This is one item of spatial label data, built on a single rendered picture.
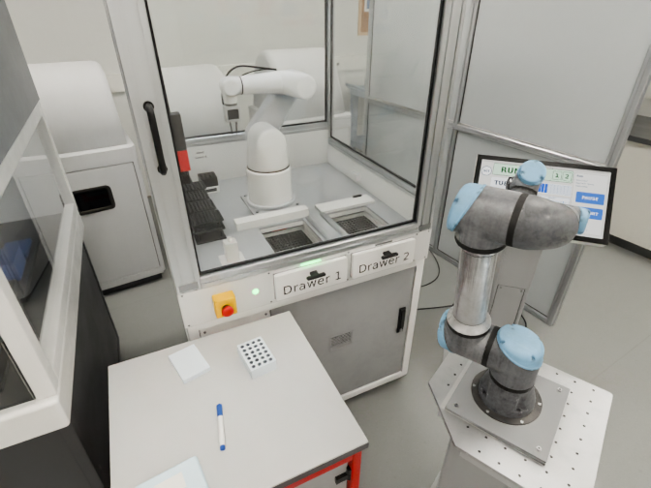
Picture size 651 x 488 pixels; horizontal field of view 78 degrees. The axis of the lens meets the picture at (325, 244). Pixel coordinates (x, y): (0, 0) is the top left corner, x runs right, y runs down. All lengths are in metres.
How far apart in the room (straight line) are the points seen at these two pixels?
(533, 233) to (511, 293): 1.21
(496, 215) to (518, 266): 1.12
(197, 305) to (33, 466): 0.63
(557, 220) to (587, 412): 0.69
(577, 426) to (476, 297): 0.50
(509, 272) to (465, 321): 0.91
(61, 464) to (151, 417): 0.35
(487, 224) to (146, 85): 0.86
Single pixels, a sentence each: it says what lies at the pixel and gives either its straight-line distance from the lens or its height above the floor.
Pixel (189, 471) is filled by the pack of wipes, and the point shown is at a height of 0.80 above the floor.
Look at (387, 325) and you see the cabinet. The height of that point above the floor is 0.46.
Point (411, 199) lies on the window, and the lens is 1.61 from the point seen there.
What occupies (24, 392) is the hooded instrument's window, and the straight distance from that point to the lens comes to 1.26.
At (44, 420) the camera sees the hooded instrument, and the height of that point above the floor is 0.86.
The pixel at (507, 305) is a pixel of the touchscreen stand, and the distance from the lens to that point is 2.13.
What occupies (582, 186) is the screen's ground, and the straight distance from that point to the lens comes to 1.89.
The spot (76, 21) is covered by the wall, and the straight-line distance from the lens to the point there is 4.24.
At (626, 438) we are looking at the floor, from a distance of 2.53.
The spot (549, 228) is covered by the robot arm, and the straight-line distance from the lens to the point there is 0.90.
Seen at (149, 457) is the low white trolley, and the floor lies 0.76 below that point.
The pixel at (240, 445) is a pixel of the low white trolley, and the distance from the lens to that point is 1.20.
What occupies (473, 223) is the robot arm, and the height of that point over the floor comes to 1.35.
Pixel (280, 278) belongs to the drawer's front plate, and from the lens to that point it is 1.44.
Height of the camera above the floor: 1.76
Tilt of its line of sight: 31 degrees down
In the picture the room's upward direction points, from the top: straight up
